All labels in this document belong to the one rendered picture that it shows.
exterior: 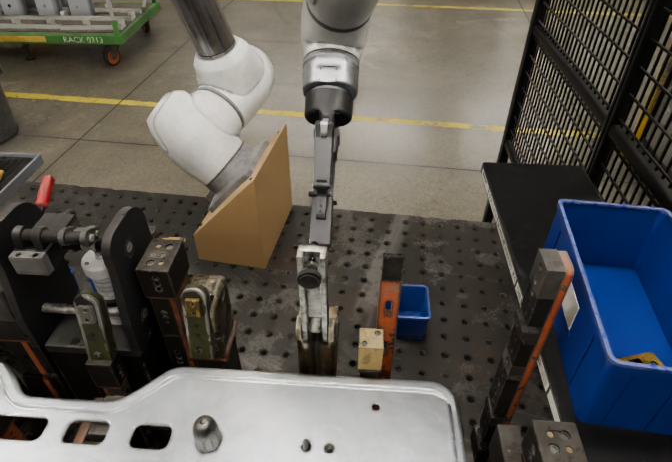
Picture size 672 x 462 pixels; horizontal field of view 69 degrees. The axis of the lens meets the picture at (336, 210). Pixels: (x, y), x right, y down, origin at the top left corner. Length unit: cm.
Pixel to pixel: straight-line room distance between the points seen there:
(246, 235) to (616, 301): 81
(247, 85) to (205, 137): 19
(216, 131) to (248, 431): 76
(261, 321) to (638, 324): 76
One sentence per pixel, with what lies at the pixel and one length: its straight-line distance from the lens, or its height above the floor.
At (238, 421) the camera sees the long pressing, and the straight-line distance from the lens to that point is 72.
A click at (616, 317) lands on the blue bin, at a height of 103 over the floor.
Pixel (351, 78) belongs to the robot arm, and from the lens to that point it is 77.
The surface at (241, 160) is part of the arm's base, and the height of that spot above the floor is 96.
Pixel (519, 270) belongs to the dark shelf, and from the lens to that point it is 89.
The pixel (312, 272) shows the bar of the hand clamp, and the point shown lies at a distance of 57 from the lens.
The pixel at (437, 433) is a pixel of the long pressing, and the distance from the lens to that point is 71.
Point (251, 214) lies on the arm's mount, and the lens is 119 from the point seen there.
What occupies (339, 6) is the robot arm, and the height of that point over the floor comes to 143.
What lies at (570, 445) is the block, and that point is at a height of 108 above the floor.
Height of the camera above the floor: 162
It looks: 38 degrees down
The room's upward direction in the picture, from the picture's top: straight up
